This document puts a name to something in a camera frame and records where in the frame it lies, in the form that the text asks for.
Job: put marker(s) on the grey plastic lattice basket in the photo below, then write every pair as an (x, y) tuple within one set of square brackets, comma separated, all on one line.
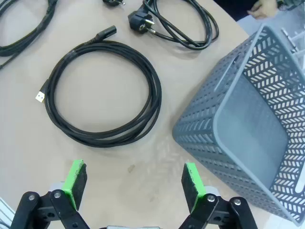
[(202, 119)]

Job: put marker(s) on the person's left hand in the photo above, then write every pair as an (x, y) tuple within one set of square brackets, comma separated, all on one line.
[(264, 9)]

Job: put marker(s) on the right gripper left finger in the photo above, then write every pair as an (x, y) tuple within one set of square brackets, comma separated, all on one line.
[(68, 210)]

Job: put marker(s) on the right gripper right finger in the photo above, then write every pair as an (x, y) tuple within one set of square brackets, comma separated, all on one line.
[(193, 183)]

